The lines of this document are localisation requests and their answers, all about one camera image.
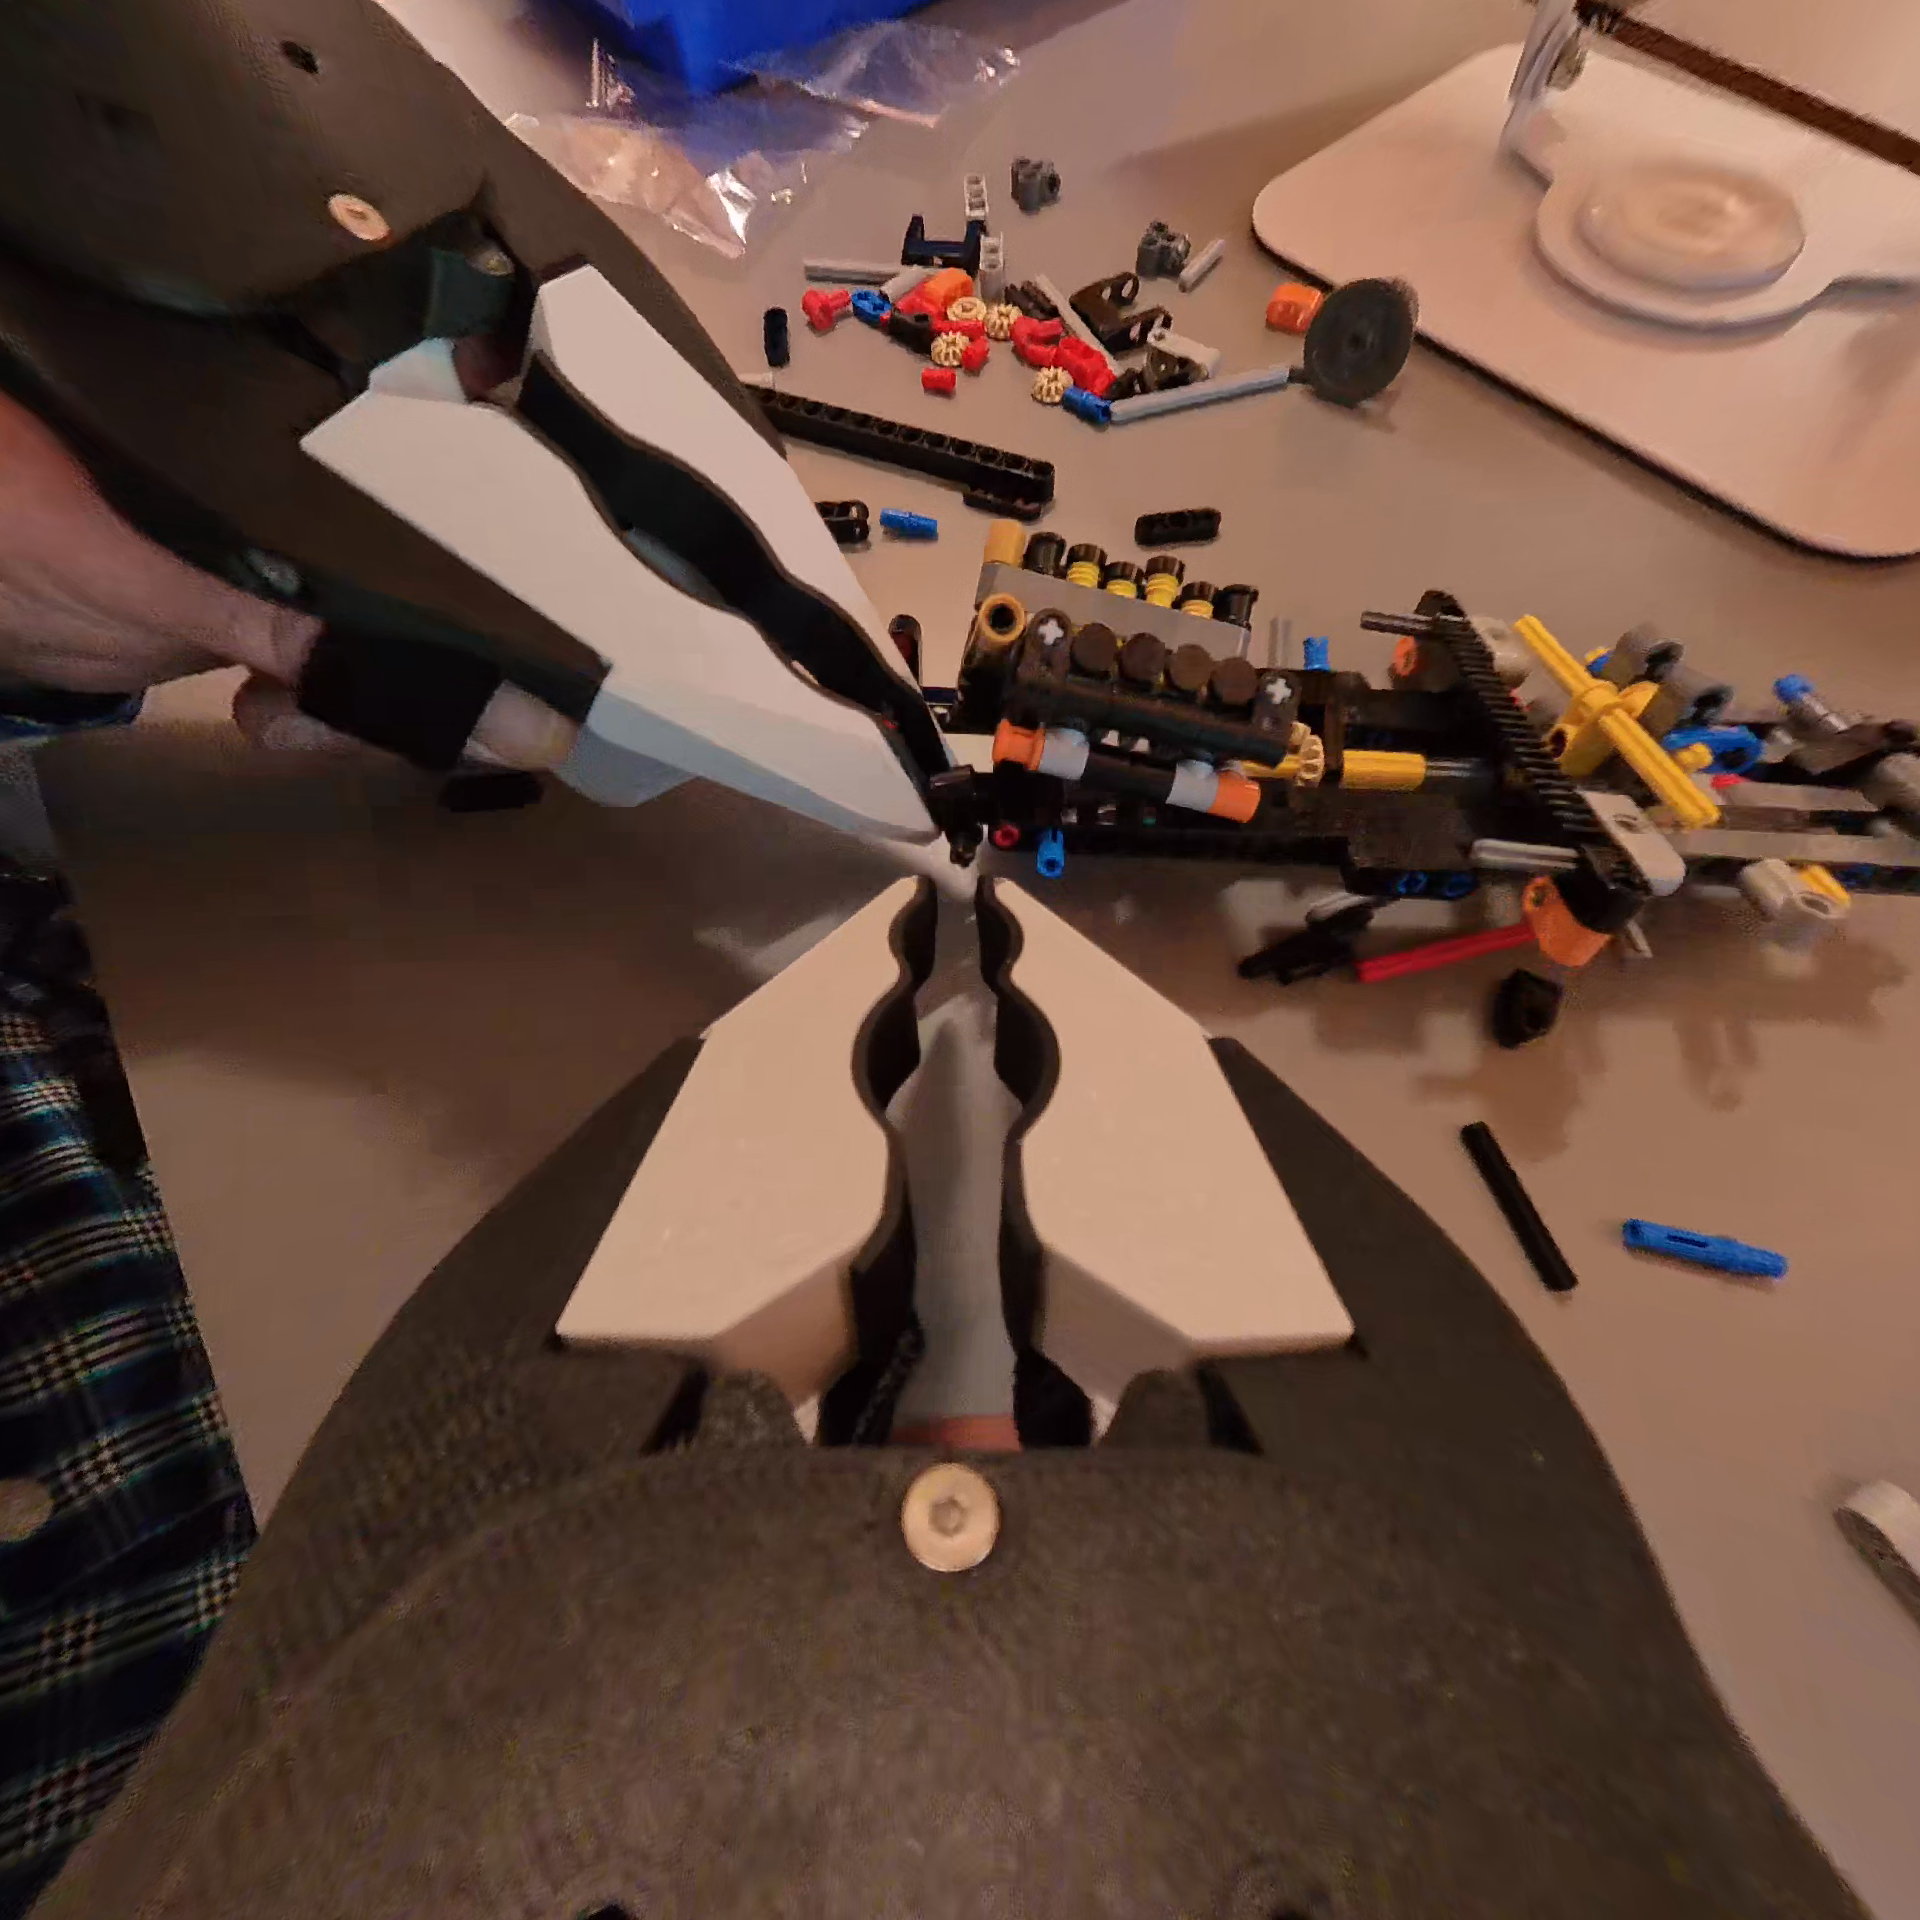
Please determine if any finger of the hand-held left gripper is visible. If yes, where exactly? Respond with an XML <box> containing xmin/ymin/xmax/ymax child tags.
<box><xmin>295</xmin><ymin>336</ymin><xmax>943</xmax><ymax>846</ymax></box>
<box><xmin>512</xmin><ymin>266</ymin><xmax>971</xmax><ymax>838</ymax></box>

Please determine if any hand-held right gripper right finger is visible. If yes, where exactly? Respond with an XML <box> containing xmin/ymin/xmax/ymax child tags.
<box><xmin>973</xmin><ymin>874</ymin><xmax>1360</xmax><ymax>1447</ymax></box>

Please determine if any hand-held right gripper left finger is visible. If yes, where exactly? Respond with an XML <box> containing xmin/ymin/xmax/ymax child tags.
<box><xmin>551</xmin><ymin>874</ymin><xmax>938</xmax><ymax>1447</ymax></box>

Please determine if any lego car chassis assembly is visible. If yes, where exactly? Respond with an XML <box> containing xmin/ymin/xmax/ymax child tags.
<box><xmin>955</xmin><ymin>518</ymin><xmax>1920</xmax><ymax>971</ymax></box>

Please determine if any long black lego beam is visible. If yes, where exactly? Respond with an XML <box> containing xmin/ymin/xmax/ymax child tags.
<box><xmin>741</xmin><ymin>381</ymin><xmax>1062</xmax><ymax>521</ymax></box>

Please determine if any pile of small lego pieces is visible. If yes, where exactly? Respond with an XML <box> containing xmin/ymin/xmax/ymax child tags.
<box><xmin>800</xmin><ymin>152</ymin><xmax>1226</xmax><ymax>431</ymax></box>

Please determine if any long black lego axle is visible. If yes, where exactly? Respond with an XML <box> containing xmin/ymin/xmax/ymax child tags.
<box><xmin>1464</xmin><ymin>1118</ymin><xmax>1582</xmax><ymax>1291</ymax></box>

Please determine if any red lego axle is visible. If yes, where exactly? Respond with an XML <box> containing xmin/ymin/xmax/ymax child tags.
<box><xmin>1353</xmin><ymin>921</ymin><xmax>1542</xmax><ymax>985</ymax></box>

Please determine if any long grey lego axle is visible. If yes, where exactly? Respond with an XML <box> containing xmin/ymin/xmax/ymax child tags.
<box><xmin>1104</xmin><ymin>363</ymin><xmax>1299</xmax><ymax>427</ymax></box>

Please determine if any long blue lego pin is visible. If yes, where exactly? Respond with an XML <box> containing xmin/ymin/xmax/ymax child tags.
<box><xmin>1618</xmin><ymin>1213</ymin><xmax>1788</xmax><ymax>1278</ymax></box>

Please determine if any black lego disc wheel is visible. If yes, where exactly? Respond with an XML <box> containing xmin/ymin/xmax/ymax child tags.
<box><xmin>1302</xmin><ymin>273</ymin><xmax>1417</xmax><ymax>408</ymax></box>

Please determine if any white curved lego piece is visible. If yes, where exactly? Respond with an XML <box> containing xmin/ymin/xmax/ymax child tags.
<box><xmin>1837</xmin><ymin>1479</ymin><xmax>1920</xmax><ymax>1624</ymax></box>

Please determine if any person's left hand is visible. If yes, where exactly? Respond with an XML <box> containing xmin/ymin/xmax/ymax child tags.
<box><xmin>0</xmin><ymin>394</ymin><xmax>582</xmax><ymax>768</ymax></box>

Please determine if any clear plastic bag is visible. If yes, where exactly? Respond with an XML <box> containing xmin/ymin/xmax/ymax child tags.
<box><xmin>503</xmin><ymin>22</ymin><xmax>1022</xmax><ymax>259</ymax></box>

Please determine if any blue plastic bag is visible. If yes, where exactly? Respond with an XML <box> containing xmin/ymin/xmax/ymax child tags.
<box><xmin>551</xmin><ymin>0</ymin><xmax>962</xmax><ymax>95</ymax></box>

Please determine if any person's plaid shirt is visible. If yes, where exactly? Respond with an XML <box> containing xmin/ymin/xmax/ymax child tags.
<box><xmin>0</xmin><ymin>852</ymin><xmax>259</xmax><ymax>1920</ymax></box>

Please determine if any white rounded base board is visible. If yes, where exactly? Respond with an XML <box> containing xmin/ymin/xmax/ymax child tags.
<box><xmin>1251</xmin><ymin>35</ymin><xmax>1920</xmax><ymax>561</ymax></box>

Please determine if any white stand with round disc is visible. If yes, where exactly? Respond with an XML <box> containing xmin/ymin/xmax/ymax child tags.
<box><xmin>1503</xmin><ymin>0</ymin><xmax>1920</xmax><ymax>331</ymax></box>

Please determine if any brown strap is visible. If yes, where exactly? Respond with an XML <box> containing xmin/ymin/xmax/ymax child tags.
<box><xmin>1571</xmin><ymin>0</ymin><xmax>1920</xmax><ymax>172</ymax></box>

